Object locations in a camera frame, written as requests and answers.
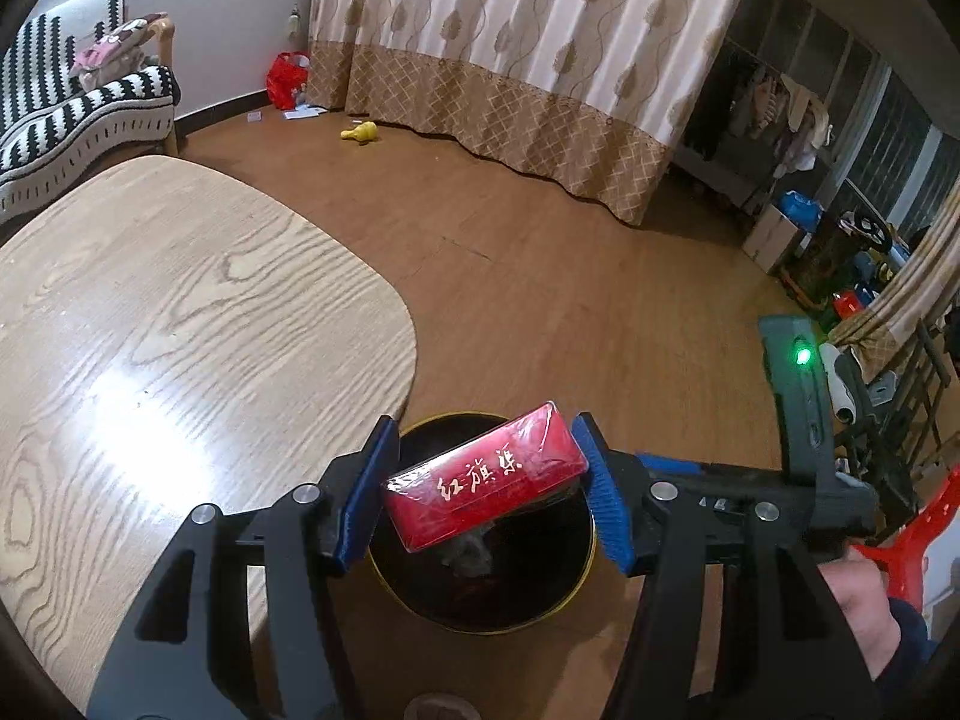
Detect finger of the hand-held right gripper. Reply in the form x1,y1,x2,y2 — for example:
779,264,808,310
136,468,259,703
636,452,790,503

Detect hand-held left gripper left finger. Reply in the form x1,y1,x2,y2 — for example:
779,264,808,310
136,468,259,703
86,414,402,720

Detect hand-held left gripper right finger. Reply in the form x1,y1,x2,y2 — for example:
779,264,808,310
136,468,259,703
570,412,882,720

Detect red cigarette box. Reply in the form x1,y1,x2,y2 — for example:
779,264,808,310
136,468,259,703
382,399,588,552

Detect black round trash bin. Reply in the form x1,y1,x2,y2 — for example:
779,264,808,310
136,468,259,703
366,411,597,632

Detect person's right forearm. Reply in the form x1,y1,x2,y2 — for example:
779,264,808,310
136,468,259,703
874,598,940,702

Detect person's right hand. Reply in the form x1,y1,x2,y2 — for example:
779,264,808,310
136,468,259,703
821,553,902,700

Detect white roll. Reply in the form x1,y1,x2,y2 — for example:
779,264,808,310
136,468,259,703
819,343,860,421

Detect pile of paper scraps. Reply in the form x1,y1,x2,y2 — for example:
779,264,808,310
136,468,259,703
441,531,497,578

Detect beige curtain with lattice hem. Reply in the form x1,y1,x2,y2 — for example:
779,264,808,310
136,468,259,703
825,202,960,383

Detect red plastic stool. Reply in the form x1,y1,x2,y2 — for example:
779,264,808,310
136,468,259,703
851,465,960,608

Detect cardboard box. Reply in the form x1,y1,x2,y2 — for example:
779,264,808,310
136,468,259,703
742,204,807,275

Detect black toy car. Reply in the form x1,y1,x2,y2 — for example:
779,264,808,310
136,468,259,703
836,210,912,301

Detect blue plastic bag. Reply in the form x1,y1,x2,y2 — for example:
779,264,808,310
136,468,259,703
778,191,822,231

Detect beige slipper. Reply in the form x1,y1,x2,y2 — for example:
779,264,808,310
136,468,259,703
405,694,481,720

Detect hanging beige clothes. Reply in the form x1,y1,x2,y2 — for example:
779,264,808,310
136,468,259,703
731,64,833,173

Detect red plastic bag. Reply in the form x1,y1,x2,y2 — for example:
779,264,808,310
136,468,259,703
268,52,310,110

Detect beige leaf pattern curtain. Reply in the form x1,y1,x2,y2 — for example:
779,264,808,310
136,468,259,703
304,0,755,227

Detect black and white striped sofa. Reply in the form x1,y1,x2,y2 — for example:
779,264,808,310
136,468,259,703
0,0,181,222

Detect pink clothes bundle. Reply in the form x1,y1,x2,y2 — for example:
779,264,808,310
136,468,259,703
70,13,170,77

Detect window with metal frame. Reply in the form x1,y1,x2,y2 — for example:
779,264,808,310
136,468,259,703
675,0,960,241

